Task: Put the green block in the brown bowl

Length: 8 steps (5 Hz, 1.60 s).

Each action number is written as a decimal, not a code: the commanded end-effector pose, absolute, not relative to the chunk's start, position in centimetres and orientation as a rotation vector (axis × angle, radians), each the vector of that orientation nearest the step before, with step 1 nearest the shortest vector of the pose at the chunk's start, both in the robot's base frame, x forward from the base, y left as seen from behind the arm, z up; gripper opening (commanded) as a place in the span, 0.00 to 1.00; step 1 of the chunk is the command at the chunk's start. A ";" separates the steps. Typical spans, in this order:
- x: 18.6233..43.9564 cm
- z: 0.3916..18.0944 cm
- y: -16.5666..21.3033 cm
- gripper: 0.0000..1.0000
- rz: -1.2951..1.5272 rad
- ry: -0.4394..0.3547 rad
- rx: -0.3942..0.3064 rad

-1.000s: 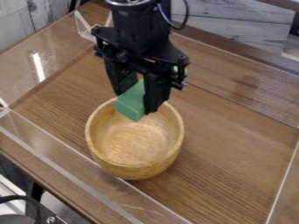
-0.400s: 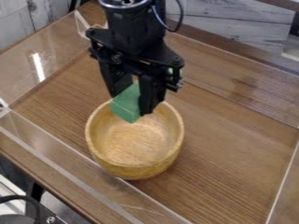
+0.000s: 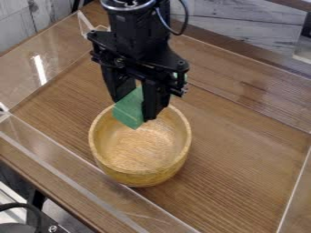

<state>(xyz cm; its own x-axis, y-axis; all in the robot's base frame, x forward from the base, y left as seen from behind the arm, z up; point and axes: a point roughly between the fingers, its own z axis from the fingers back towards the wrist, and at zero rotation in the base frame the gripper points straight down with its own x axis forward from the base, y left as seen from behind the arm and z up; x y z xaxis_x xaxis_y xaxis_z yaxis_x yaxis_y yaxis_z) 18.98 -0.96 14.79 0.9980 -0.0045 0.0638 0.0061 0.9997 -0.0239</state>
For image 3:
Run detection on black table leg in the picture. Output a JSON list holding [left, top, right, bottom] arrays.
[[30, 190, 46, 210]]

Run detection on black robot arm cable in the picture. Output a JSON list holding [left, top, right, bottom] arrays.
[[154, 0, 190, 36]]

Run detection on brown wooden bowl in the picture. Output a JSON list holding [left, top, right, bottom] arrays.
[[88, 106, 192, 187]]

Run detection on black metal base plate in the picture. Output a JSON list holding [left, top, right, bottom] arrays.
[[25, 209, 70, 233]]

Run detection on green rectangular block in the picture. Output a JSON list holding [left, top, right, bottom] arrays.
[[113, 87, 142, 129]]

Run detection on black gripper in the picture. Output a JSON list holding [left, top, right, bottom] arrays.
[[88, 31, 189, 122]]

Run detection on clear acrylic front wall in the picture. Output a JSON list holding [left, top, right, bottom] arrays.
[[0, 113, 198, 233]]

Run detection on clear acrylic corner bracket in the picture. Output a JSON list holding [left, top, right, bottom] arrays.
[[76, 11, 110, 38]]

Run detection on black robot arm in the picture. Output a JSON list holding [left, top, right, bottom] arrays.
[[86, 0, 189, 122]]

